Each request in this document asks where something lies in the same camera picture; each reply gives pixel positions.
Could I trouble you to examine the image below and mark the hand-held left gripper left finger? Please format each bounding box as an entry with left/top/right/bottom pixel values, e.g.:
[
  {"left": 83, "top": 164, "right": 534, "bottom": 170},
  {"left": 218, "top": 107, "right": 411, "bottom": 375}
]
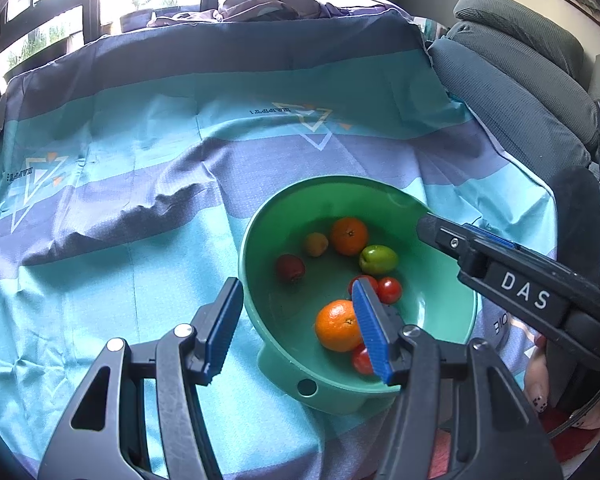
[{"left": 37, "top": 276, "right": 245, "bottom": 480}]

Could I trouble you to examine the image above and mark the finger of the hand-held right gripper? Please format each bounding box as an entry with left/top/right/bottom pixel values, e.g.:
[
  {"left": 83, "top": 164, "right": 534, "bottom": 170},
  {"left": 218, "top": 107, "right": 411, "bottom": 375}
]
[
  {"left": 462, "top": 223, "right": 518, "bottom": 252},
  {"left": 416, "top": 212, "right": 481, "bottom": 272}
]

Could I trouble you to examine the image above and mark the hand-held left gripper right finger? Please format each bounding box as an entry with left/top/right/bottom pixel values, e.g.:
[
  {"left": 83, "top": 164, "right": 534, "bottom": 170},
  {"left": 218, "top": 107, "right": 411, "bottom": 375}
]
[{"left": 352, "top": 279, "right": 565, "bottom": 480}]

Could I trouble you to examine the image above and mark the large orange mandarin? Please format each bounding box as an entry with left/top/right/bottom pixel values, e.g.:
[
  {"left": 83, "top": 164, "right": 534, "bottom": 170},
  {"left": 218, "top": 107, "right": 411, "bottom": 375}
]
[{"left": 315, "top": 299, "right": 365, "bottom": 353}]

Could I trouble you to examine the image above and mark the red cherry tomato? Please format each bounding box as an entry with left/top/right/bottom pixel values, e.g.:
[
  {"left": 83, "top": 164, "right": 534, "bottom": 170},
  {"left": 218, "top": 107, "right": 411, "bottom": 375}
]
[
  {"left": 351, "top": 346, "right": 375, "bottom": 376},
  {"left": 349, "top": 275, "right": 379, "bottom": 297},
  {"left": 378, "top": 277, "right": 403, "bottom": 305}
]

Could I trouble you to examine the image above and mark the green plastic bowl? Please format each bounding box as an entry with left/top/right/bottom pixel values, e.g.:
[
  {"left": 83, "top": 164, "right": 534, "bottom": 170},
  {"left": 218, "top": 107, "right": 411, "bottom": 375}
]
[{"left": 238, "top": 175, "right": 479, "bottom": 416}]

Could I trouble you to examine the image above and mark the green oval fruit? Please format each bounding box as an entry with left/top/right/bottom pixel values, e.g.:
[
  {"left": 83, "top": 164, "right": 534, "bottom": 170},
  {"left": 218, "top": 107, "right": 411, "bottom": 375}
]
[{"left": 358, "top": 244, "right": 399, "bottom": 276}]

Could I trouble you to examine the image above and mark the large red tomato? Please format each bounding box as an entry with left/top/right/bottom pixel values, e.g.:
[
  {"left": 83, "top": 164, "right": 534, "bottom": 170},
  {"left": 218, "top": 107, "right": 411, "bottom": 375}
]
[{"left": 276, "top": 254, "right": 307, "bottom": 282}]

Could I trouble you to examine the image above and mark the small orange mandarin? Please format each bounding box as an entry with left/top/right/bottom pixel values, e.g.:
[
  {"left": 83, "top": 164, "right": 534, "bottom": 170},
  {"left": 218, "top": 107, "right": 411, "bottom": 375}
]
[{"left": 329, "top": 216, "right": 369, "bottom": 257}]

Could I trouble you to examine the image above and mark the large brown longan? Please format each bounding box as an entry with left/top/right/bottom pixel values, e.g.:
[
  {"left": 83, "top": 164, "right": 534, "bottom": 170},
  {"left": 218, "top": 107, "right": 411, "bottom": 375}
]
[{"left": 302, "top": 232, "right": 329, "bottom": 258}]

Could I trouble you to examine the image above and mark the person's right hand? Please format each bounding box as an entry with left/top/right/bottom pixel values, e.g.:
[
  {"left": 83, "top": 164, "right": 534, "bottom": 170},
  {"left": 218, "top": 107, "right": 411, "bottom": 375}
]
[{"left": 524, "top": 334, "right": 600, "bottom": 432}]

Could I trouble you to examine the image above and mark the teal and purple printed blanket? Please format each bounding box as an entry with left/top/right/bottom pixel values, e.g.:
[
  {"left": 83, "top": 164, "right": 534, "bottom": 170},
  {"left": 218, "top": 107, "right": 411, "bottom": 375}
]
[{"left": 0, "top": 2, "right": 560, "bottom": 480}]

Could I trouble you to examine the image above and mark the grey upholstered chair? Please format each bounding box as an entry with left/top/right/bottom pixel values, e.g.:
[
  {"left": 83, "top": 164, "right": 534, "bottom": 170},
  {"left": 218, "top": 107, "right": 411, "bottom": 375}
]
[{"left": 427, "top": 0, "right": 600, "bottom": 211}]

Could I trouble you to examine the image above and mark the red garment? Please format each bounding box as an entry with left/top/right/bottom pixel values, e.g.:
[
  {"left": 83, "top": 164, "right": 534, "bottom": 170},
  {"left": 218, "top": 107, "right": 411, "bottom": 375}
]
[{"left": 540, "top": 407, "right": 598, "bottom": 463}]

